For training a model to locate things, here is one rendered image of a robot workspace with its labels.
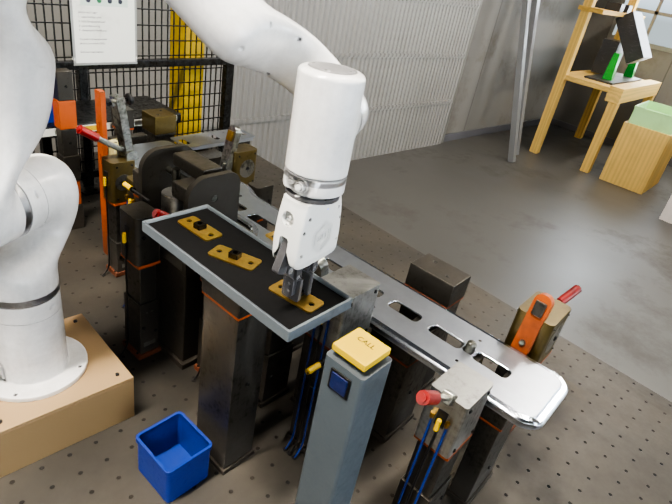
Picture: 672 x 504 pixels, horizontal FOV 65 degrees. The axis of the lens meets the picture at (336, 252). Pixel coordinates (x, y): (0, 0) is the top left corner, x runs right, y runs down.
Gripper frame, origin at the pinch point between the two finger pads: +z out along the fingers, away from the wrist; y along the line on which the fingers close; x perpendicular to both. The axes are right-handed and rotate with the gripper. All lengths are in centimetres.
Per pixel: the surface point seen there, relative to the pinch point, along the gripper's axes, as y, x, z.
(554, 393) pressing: 32, -38, 18
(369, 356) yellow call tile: -3.2, -15.5, 2.4
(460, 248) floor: 268, 51, 118
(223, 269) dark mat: -3.1, 12.2, 2.5
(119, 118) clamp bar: 25, 78, 2
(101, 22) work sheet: 57, 131, -9
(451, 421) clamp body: 9.2, -26.7, 16.3
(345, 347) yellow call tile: -4.1, -12.2, 2.4
